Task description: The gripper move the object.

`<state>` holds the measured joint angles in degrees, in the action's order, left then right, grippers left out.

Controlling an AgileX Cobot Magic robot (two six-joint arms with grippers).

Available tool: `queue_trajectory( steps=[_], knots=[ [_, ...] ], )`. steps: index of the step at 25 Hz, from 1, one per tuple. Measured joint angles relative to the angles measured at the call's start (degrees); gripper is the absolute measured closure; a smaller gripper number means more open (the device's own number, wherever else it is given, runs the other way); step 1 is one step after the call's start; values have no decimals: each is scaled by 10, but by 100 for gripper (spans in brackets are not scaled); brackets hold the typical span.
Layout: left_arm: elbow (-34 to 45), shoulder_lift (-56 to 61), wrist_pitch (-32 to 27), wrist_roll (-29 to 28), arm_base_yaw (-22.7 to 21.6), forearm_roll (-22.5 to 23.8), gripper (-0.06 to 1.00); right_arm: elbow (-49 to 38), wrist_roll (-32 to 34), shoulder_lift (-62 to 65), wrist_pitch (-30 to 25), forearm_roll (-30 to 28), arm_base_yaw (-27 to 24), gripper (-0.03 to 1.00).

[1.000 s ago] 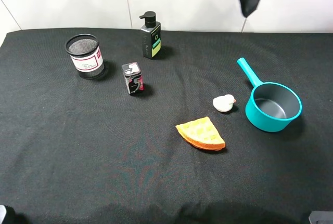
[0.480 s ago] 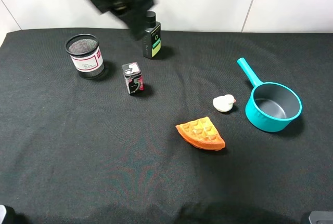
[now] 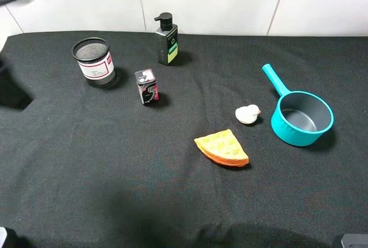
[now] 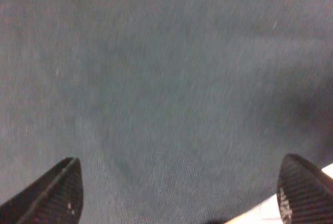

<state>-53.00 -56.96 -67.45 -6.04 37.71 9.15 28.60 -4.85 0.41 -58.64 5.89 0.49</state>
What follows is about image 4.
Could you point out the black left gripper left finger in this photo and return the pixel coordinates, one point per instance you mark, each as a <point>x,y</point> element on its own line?
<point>55,197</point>

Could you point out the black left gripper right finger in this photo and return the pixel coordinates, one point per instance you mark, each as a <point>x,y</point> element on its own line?
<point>304,192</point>

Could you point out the black table cloth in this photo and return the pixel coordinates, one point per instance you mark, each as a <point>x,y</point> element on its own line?
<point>180,110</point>

